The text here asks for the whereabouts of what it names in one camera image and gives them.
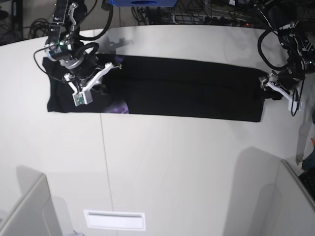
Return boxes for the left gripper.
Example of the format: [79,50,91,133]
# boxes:
[259,67,306,111]

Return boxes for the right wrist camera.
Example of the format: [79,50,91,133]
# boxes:
[72,91,93,107]

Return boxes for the black T-shirt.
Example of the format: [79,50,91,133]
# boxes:
[43,54,265,122]

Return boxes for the blue box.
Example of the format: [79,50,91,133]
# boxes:
[109,0,177,7]

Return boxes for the coiled black cable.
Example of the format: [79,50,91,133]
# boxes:
[29,18,59,39]

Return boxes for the white right partition panel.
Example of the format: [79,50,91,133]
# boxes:
[269,160,315,236]

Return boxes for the white partition panel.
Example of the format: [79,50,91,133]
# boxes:
[269,160,315,236]
[0,174,63,236]

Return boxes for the black power strip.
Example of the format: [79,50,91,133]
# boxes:
[203,16,250,27]

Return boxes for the black keyboard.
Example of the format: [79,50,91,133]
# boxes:
[299,169,315,198]

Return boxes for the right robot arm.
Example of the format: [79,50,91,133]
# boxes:
[44,0,114,94]

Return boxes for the white left partition panel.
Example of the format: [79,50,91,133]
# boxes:
[0,174,63,236]

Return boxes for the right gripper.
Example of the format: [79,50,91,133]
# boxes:
[61,53,122,94]

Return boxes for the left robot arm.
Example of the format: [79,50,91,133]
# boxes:
[252,0,315,116]

